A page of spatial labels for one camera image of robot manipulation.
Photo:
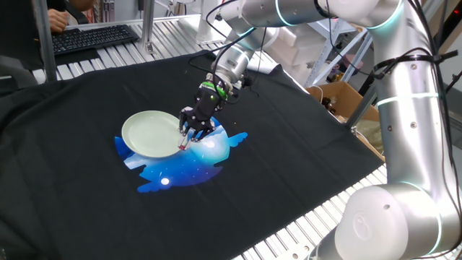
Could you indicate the seated person in dark clothes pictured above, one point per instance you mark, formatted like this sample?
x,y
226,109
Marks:
x,y
77,14

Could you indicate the black keyboard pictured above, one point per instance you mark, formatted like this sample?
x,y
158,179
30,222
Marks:
x,y
90,38

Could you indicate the white foam blocks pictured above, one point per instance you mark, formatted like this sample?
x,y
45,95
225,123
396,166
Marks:
x,y
288,43

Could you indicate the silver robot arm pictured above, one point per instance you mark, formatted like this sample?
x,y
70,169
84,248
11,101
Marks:
x,y
408,126

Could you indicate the bare hand of seated person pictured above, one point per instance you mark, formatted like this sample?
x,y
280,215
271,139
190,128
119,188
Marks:
x,y
57,21

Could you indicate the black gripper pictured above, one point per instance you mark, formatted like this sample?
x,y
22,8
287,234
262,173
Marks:
x,y
205,106

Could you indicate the white shelf rack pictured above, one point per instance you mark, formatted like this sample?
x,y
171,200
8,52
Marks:
x,y
326,50

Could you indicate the open cardboard box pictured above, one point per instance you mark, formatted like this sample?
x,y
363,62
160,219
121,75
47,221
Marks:
x,y
343,95

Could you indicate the pale green round plate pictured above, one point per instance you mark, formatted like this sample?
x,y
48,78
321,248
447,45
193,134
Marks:
x,y
149,133

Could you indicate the clear plastic bag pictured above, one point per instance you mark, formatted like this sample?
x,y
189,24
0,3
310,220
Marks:
x,y
366,135

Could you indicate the dark glass bottle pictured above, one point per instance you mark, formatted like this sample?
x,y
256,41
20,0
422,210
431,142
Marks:
x,y
327,104

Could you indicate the aluminium frame post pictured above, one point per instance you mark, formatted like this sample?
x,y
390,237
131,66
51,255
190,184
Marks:
x,y
361,108
43,43
147,25

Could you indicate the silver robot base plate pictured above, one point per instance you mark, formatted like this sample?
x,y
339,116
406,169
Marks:
x,y
299,252

